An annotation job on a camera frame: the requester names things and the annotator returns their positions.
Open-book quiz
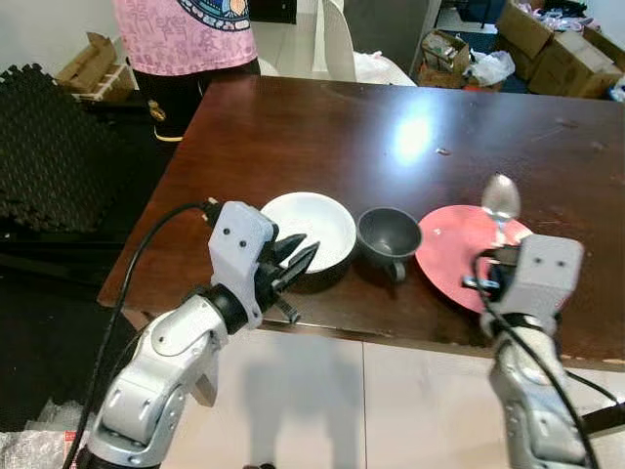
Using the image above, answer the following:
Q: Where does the silver metal spoon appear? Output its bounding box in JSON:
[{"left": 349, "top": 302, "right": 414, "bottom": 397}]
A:
[{"left": 482, "top": 174, "right": 523, "bottom": 251}]

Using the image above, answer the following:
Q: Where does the white plate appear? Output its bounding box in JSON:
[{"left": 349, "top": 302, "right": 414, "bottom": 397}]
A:
[{"left": 260, "top": 192, "right": 358, "bottom": 276}]

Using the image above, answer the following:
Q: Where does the pink plate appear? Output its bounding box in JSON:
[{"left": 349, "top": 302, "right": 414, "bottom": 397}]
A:
[{"left": 415, "top": 205, "right": 537, "bottom": 317}]

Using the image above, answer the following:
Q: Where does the dark grey cup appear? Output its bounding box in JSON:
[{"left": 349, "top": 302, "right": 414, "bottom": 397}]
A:
[{"left": 356, "top": 207, "right": 424, "bottom": 285}]

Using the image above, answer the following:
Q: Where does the dark wooden table leg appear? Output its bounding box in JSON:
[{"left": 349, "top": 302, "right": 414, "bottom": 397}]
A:
[{"left": 574, "top": 401, "right": 625, "bottom": 437}]

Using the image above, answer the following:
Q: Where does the crumpled white plastic bag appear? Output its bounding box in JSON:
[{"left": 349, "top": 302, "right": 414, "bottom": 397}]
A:
[{"left": 468, "top": 51, "right": 517, "bottom": 88}]

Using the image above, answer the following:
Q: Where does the white plastic chair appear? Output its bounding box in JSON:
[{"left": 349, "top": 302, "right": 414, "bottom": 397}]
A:
[{"left": 311, "top": 0, "right": 417, "bottom": 88}]

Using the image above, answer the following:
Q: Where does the small open cardboard box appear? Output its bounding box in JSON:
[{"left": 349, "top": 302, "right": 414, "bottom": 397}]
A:
[{"left": 419, "top": 29, "right": 473, "bottom": 90}]

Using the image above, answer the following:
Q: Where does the large cardboard box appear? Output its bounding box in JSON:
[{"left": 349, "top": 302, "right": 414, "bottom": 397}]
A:
[{"left": 495, "top": 0, "right": 625, "bottom": 100}]

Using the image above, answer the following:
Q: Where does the person in pink shirt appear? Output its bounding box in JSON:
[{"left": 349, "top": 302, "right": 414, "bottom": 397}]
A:
[{"left": 110, "top": 0, "right": 263, "bottom": 144}]

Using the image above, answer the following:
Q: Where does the black foam floor mat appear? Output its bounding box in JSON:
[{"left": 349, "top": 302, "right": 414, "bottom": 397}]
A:
[{"left": 0, "top": 64, "right": 130, "bottom": 236}]

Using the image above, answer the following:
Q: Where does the clear crinkled plastic bag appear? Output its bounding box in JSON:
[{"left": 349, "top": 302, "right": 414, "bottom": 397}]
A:
[{"left": 0, "top": 428, "right": 91, "bottom": 469}]

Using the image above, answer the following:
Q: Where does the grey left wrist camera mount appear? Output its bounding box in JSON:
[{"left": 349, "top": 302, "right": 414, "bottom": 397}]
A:
[{"left": 208, "top": 201, "right": 278, "bottom": 329}]

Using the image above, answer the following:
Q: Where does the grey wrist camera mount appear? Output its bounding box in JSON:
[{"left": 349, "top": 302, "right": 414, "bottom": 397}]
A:
[
  {"left": 208, "top": 201, "right": 278, "bottom": 329},
  {"left": 493, "top": 234, "right": 586, "bottom": 334}
]

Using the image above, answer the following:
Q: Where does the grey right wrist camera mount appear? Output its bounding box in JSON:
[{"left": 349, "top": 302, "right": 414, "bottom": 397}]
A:
[{"left": 493, "top": 234, "right": 586, "bottom": 334}]

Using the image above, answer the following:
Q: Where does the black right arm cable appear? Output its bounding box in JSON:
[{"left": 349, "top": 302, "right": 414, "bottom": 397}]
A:
[{"left": 471, "top": 250, "right": 618, "bottom": 469}]

